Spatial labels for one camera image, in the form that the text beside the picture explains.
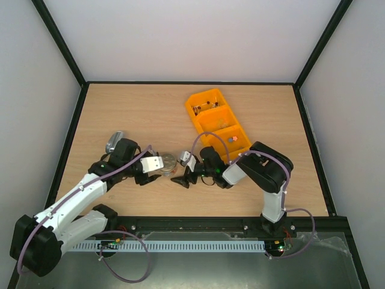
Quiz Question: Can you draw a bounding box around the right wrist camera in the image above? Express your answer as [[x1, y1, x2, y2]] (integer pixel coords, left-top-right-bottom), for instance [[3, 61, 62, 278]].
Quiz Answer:
[[179, 151, 197, 172]]

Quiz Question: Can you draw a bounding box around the metal scoop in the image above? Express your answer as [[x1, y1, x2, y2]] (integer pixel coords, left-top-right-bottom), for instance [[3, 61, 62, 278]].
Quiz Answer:
[[105, 131, 124, 154]]

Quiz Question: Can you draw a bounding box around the yellow star candy bin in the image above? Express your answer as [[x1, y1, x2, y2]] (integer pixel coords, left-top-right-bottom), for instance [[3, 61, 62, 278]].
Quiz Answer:
[[204, 125, 251, 163]]

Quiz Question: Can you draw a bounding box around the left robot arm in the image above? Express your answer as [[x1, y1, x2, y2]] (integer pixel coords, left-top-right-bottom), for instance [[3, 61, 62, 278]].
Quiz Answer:
[[10, 138, 164, 276]]

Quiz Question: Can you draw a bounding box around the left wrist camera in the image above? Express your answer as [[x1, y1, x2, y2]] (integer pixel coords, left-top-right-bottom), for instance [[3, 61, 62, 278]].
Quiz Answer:
[[140, 156, 164, 173]]

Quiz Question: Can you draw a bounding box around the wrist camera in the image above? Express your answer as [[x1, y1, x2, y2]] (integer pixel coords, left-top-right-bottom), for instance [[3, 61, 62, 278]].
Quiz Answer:
[[179, 151, 197, 172], [140, 156, 164, 173]]

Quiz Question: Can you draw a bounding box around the yellow lollipop bin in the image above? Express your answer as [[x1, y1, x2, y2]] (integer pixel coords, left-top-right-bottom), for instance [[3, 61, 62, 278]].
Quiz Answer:
[[185, 89, 227, 117]]

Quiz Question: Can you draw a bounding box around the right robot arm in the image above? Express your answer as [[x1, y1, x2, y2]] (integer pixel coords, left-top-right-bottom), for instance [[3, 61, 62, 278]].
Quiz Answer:
[[171, 141, 294, 236]]

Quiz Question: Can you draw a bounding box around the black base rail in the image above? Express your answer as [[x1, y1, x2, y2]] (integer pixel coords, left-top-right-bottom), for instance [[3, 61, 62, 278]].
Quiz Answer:
[[60, 214, 350, 238]]

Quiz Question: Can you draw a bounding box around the grey slotted cable duct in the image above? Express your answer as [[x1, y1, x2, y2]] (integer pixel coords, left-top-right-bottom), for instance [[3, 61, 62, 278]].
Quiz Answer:
[[70, 240, 265, 253]]

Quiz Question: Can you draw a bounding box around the clear glass jar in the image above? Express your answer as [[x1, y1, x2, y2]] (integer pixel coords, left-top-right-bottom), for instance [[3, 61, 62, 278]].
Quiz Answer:
[[160, 167, 177, 177]]

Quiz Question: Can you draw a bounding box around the gold jar lid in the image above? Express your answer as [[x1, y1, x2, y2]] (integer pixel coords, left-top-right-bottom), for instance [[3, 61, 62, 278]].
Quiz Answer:
[[161, 153, 177, 172]]

